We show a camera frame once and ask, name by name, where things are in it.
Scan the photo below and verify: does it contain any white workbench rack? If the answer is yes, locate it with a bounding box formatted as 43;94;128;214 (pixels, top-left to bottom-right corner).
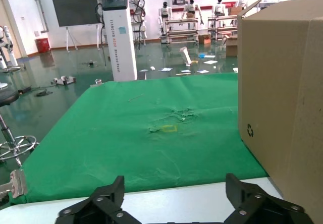
165;18;199;45
207;15;239;40

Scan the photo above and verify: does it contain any red bin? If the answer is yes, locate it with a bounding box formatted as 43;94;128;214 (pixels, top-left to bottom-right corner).
34;37;50;54

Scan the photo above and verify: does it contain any metal table edge clamp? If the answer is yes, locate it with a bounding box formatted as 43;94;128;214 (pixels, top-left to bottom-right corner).
0;169;27;201

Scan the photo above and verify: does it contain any green table cloth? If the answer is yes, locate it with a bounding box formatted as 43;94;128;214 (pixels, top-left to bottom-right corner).
9;72;270;206

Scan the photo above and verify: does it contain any thin stick on cloth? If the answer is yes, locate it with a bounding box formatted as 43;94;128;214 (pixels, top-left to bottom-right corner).
128;93;145;103

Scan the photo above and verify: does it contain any dark screen on white stand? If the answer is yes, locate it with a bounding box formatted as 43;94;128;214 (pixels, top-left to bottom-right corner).
52;0;102;51

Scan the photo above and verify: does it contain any black stool with chrome base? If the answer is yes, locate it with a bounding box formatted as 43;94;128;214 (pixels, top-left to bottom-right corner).
0;89;40;167

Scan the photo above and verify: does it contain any white Tianqing robot base pillar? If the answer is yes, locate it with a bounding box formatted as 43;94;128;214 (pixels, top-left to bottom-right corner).
101;0;138;82

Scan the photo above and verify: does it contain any white tilted carton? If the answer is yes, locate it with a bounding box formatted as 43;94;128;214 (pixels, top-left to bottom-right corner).
179;46;193;66

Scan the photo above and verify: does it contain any white device with cable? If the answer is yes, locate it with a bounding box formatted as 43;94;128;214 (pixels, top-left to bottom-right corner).
50;75;77;86

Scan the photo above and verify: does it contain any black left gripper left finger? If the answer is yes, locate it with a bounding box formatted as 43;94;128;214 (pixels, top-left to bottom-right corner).
55;175;142;224

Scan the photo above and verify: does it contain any small cardboard box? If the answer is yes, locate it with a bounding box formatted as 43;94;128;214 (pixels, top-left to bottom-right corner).
198;34;212;45

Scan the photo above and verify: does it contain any large cardboard carton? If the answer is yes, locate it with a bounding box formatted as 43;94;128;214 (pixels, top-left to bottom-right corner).
236;0;323;224

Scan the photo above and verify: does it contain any tall cardboard box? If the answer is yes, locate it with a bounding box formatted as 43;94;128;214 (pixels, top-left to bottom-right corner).
225;35;238;57

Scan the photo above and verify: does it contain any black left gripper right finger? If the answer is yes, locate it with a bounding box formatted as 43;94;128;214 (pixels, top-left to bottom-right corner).
223;173;315;224

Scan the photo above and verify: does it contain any white humanoid robot on stand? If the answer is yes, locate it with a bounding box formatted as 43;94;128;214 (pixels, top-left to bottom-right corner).
0;25;21;74

